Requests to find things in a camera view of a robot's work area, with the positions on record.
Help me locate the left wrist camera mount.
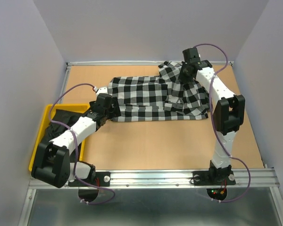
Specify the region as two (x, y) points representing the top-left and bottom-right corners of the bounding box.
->
(93, 86), (108, 95)

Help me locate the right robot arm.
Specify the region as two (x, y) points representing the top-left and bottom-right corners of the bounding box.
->
(179, 47), (245, 186)

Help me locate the black white checkered shirt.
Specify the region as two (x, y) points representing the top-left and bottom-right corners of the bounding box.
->
(108, 61), (209, 122)

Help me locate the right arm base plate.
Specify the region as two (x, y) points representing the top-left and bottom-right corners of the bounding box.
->
(191, 170), (236, 186)

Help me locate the dark shirt in bin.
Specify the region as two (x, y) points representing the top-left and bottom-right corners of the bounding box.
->
(39, 108), (85, 146)

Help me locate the aluminium front rail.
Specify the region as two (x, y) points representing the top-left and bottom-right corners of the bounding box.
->
(28, 168), (280, 190)

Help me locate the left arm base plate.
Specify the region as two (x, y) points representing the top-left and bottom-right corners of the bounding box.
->
(68, 171), (111, 187)

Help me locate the yellow plastic bin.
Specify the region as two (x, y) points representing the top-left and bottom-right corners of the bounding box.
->
(28, 104), (89, 172)

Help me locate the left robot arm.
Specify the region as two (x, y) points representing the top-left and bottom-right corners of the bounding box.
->
(31, 93), (121, 188)

